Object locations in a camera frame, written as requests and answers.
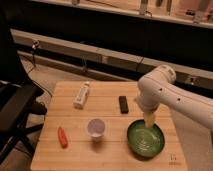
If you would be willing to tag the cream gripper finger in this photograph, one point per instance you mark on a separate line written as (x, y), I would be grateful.
(149, 119)

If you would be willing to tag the white paper cup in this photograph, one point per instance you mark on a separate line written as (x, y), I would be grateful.
(96, 129)

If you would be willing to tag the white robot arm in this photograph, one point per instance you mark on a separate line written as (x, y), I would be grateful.
(156, 87)

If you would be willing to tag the black rectangular block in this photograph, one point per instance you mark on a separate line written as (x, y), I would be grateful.
(123, 105)

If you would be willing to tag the green bowl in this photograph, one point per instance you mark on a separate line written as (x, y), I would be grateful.
(143, 141)

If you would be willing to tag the white plastic bottle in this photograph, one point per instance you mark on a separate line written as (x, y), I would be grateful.
(82, 95)

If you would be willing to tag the black office chair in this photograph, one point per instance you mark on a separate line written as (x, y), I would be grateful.
(13, 119)

